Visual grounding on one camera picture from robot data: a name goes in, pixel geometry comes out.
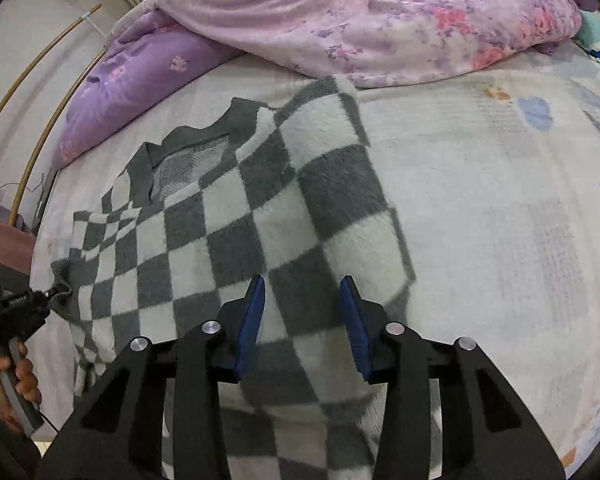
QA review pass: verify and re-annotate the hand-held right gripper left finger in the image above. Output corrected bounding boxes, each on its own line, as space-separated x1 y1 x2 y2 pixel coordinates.
37 274 266 480

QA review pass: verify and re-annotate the curved wooden rod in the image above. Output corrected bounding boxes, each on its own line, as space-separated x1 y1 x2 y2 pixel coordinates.
0 3 103 147
8 46 109 228

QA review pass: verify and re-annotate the pink floral quilt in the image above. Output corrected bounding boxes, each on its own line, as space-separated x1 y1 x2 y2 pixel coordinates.
111 0 583 89

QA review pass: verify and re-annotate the grey white checkered sweater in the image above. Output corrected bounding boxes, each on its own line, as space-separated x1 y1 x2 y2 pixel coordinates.
50 76 421 480

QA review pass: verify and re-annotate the purple floral pillow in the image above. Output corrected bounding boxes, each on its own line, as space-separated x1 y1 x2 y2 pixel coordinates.
52 24 246 169

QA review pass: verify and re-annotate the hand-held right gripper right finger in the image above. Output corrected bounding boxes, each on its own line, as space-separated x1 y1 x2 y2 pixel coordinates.
339 276 567 480

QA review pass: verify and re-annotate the patterned white bed sheet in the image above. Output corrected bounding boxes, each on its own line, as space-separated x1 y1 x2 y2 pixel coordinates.
32 35 600 480

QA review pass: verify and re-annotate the person's left hand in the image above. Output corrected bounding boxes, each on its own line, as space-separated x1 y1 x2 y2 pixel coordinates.
0 341 43 435

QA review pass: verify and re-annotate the reddish wooden furniture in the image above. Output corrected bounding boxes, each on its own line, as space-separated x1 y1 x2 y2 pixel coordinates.
0 212 37 277

